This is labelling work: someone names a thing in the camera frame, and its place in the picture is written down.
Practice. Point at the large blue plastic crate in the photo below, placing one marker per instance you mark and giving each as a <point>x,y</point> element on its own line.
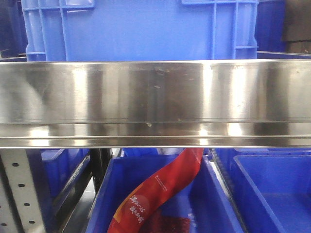
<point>140,30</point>

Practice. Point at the stainless steel shelf rail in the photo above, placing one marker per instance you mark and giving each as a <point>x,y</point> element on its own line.
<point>215,103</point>

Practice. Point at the perforated white shelf post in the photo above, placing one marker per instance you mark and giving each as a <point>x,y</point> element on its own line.
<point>24,213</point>

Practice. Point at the red snack bag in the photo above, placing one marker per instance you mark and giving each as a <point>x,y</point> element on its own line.
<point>153,192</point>

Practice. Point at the blue bin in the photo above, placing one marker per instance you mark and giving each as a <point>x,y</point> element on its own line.
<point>201,207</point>
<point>270,187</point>

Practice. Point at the blue bin lower middle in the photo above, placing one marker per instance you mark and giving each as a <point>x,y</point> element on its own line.
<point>201,207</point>

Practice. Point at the blue bin lower right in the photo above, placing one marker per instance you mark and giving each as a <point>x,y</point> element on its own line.
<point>270,187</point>

